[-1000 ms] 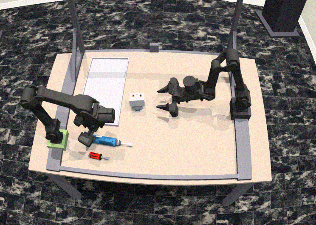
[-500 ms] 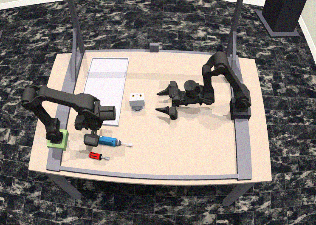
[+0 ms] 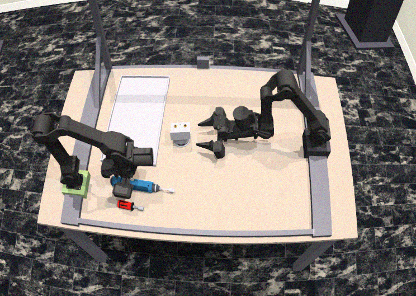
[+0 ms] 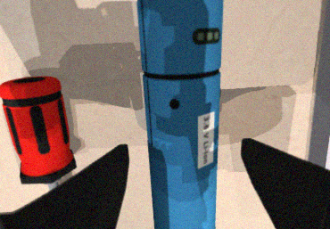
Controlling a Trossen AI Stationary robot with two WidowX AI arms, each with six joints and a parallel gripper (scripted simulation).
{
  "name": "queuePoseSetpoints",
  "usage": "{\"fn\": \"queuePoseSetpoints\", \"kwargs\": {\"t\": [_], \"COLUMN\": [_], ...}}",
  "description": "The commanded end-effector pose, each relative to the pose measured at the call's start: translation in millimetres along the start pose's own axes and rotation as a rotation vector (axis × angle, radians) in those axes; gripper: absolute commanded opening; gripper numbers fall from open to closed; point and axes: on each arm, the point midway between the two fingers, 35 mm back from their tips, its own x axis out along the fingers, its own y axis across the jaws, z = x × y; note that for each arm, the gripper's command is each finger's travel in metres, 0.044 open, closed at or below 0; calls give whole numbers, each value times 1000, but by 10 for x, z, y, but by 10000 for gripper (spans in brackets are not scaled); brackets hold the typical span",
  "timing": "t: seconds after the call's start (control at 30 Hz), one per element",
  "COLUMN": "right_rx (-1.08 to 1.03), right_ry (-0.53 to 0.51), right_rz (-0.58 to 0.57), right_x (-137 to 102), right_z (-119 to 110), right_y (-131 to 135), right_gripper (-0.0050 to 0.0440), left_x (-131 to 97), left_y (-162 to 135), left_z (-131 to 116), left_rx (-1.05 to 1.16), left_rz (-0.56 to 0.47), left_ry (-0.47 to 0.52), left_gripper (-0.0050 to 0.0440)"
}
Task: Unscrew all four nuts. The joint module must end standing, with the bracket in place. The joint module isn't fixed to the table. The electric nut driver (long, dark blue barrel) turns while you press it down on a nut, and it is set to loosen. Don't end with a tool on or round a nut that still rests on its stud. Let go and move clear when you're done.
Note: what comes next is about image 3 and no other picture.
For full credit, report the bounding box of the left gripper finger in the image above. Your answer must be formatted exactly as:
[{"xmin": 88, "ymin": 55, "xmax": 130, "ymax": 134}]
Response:
[
  {"xmin": 198, "ymin": 112, "xmax": 215, "ymax": 126},
  {"xmin": 196, "ymin": 140, "xmax": 214, "ymax": 152}
]

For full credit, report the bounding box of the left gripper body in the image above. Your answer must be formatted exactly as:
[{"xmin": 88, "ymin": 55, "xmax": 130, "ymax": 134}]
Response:
[{"xmin": 213, "ymin": 107, "xmax": 240, "ymax": 159}]

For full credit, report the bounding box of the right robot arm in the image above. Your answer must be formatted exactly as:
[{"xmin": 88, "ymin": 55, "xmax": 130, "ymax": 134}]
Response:
[{"xmin": 31, "ymin": 112, "xmax": 154, "ymax": 190}]

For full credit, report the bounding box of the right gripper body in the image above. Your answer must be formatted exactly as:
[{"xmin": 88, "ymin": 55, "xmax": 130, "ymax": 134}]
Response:
[{"xmin": 112, "ymin": 163, "xmax": 135, "ymax": 199}]

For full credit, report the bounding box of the blue cylindrical tool barrel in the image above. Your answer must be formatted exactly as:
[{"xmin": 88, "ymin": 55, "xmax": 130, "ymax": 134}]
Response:
[{"xmin": 110, "ymin": 176, "xmax": 175, "ymax": 193}]

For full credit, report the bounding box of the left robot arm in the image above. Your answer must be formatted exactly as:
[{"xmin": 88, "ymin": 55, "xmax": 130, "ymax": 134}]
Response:
[{"xmin": 213, "ymin": 69, "xmax": 331, "ymax": 147}]

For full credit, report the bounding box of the grey metal l-shaped bracket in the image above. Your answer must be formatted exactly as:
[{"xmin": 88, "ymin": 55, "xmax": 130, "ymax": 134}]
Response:
[{"xmin": 170, "ymin": 122, "xmax": 191, "ymax": 140}]

